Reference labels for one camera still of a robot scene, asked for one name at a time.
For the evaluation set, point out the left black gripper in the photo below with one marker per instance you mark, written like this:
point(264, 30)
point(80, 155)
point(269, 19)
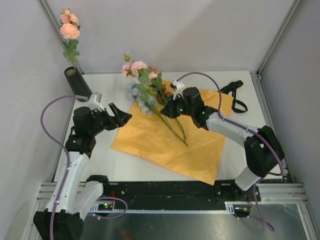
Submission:
point(120, 119)

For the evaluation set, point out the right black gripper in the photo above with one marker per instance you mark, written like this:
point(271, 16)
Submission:
point(169, 110)

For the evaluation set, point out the artificial flower bunch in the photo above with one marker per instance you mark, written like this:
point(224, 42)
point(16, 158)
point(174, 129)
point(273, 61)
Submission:
point(151, 95)

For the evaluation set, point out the pink rose stem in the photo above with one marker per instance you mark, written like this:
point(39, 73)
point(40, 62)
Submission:
point(132, 66)

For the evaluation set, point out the orange wrapping paper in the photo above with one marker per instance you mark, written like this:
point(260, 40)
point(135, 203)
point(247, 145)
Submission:
point(180, 147)

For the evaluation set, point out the black ribbon gold lettering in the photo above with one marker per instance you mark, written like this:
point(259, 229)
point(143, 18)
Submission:
point(237, 106)

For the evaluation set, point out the peach rose stem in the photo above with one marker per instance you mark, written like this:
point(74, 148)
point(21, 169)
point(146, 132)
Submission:
point(70, 31)

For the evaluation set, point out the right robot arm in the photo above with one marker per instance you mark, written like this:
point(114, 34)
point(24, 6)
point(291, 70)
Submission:
point(261, 146)

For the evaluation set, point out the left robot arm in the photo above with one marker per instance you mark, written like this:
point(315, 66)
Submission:
point(64, 215)

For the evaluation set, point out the black cylindrical vase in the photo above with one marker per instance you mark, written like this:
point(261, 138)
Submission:
point(77, 84)

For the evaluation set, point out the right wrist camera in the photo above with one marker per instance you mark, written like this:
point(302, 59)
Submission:
point(178, 88)

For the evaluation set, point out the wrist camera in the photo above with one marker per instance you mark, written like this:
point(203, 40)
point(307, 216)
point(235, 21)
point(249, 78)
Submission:
point(178, 88)
point(94, 102)

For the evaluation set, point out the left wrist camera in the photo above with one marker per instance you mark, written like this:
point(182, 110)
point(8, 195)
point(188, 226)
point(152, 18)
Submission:
point(94, 102)

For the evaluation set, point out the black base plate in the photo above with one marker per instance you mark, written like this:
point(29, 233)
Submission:
point(176, 193)

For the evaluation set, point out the grey slotted cable duct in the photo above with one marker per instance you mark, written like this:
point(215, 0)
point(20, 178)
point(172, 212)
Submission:
point(213, 208)

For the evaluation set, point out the right aluminium frame post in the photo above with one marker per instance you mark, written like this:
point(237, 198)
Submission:
point(284, 27)

